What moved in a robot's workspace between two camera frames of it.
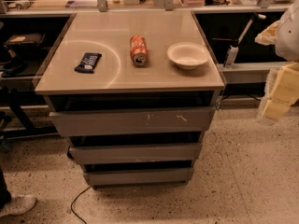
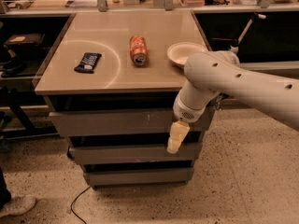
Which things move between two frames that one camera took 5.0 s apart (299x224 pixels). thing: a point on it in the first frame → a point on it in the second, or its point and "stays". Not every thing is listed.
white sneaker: x=18 y=205 stays
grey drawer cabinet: x=135 y=92 stays
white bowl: x=188 y=55 stays
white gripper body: x=289 y=36 → x=184 y=112
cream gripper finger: x=281 y=90 → x=177 y=133
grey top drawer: x=87 y=122 stays
